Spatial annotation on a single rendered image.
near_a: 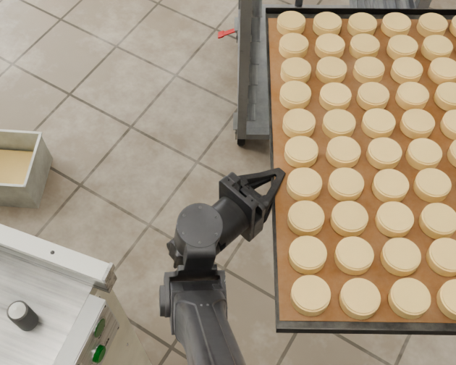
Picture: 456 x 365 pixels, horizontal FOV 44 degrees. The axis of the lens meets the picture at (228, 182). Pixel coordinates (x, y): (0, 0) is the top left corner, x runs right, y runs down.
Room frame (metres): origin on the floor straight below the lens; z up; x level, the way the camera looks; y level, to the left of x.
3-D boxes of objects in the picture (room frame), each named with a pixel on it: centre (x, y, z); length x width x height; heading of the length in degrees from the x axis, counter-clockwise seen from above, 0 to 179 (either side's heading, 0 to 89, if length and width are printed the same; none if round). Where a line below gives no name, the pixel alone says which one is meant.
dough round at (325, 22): (0.75, -0.18, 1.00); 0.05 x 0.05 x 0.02
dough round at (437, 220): (0.35, -0.29, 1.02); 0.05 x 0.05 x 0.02
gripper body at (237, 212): (0.35, 0.00, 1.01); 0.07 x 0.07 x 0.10; 44
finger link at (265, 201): (0.40, -0.05, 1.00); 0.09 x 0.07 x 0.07; 134
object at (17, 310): (0.26, 0.32, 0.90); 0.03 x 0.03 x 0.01
